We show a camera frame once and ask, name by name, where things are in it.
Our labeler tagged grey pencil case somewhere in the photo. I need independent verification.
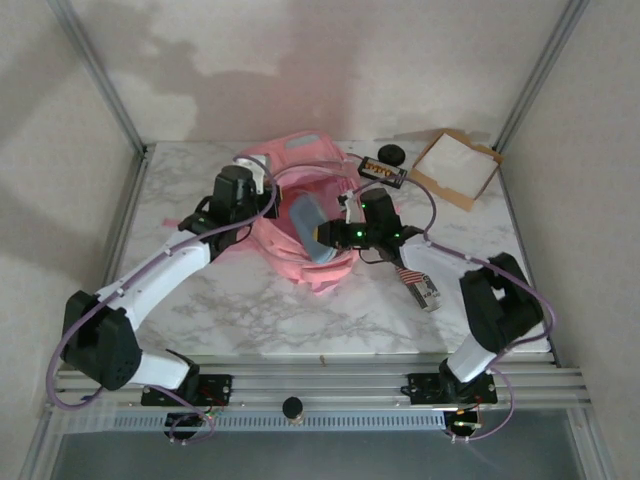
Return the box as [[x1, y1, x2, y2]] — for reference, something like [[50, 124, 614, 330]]
[[288, 195, 342, 265]]

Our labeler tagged pink backpack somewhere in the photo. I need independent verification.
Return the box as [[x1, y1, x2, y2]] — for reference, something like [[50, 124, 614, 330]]
[[163, 129, 402, 302]]

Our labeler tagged flag print pencil pouch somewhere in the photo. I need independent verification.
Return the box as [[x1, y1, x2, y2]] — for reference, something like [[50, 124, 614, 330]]
[[394, 267, 444, 314]]

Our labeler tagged black orange rectangular box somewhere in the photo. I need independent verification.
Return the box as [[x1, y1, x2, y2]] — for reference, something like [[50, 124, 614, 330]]
[[357, 155, 409, 189]]

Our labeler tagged black round knob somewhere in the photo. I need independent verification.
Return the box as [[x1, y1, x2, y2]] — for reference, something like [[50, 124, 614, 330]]
[[377, 143, 407, 165]]

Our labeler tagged cardboard box with white paper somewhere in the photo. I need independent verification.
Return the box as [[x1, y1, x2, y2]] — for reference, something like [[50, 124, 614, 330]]
[[409, 128, 505, 215]]

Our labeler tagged small controller board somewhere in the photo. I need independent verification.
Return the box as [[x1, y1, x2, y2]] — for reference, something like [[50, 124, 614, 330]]
[[166, 412, 214, 444], [444, 407, 485, 437]]

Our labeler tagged aluminium side rail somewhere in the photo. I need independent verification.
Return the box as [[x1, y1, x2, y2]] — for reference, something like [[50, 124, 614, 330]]
[[74, 149, 152, 370]]

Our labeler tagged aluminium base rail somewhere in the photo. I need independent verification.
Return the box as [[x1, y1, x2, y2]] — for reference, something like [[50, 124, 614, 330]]
[[47, 349, 591, 414]]

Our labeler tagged black button on rail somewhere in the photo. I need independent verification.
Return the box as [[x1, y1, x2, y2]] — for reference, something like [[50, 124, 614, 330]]
[[281, 396, 307, 427]]

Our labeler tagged aluminium frame post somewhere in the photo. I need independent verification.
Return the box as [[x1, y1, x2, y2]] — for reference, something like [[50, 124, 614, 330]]
[[47, 0, 151, 155], [492, 0, 591, 152]]

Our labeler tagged grey slotted cable duct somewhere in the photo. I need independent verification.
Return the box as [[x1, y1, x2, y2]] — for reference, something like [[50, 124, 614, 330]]
[[113, 409, 447, 431]]

